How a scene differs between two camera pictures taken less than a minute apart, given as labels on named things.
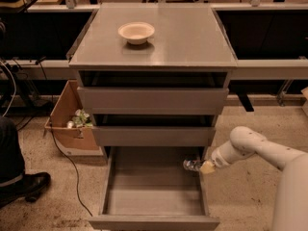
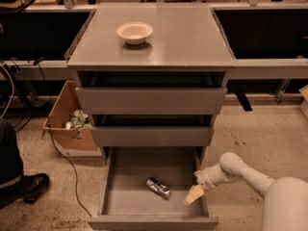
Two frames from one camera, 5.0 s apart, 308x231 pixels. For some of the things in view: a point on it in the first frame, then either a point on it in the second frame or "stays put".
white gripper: x=219 y=160 -> x=205 y=177
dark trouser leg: x=12 y=160 stays put
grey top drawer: x=153 y=92 stays put
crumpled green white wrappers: x=81 y=118 stays put
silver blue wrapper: x=192 y=165 -> x=155 y=185
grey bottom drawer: x=148 y=189 stays put
